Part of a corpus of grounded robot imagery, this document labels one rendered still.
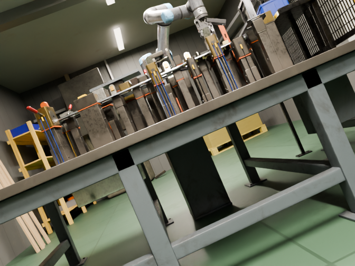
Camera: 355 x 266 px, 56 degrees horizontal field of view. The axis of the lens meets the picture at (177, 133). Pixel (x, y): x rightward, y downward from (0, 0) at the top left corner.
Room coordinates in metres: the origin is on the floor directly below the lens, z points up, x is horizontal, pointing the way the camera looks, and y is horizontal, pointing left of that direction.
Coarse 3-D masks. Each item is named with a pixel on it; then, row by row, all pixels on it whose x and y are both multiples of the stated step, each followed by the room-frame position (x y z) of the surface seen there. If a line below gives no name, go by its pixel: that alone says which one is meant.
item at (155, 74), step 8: (152, 64) 1.81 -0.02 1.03; (152, 72) 1.81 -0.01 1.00; (160, 72) 1.84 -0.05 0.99; (152, 80) 1.81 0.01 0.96; (160, 80) 1.80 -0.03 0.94; (160, 88) 1.82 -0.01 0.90; (160, 96) 1.82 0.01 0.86; (168, 96) 1.82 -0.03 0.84; (168, 104) 1.80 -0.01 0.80; (168, 112) 1.81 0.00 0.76; (176, 112) 1.81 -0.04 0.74
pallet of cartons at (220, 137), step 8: (240, 120) 7.20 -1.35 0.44; (248, 120) 7.25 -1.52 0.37; (256, 120) 7.31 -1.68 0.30; (224, 128) 7.08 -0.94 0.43; (240, 128) 7.18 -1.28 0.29; (248, 128) 7.23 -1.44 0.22; (256, 128) 7.26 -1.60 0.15; (264, 128) 7.31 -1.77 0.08; (208, 136) 6.93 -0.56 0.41; (216, 136) 6.99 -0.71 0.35; (224, 136) 7.05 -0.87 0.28; (248, 136) 7.72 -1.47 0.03; (208, 144) 7.06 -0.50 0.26; (216, 144) 6.96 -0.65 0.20; (224, 144) 7.91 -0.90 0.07; (232, 144) 7.51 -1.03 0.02; (216, 152) 6.93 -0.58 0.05
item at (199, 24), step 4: (200, 16) 1.93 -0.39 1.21; (204, 16) 1.94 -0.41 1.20; (196, 20) 1.95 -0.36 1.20; (200, 20) 1.95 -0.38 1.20; (204, 20) 1.95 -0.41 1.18; (196, 24) 1.96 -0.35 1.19; (200, 24) 1.95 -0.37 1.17; (204, 24) 1.95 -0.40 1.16; (208, 24) 1.93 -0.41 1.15; (200, 28) 1.93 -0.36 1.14; (200, 32) 1.93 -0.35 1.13; (200, 36) 2.00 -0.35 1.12
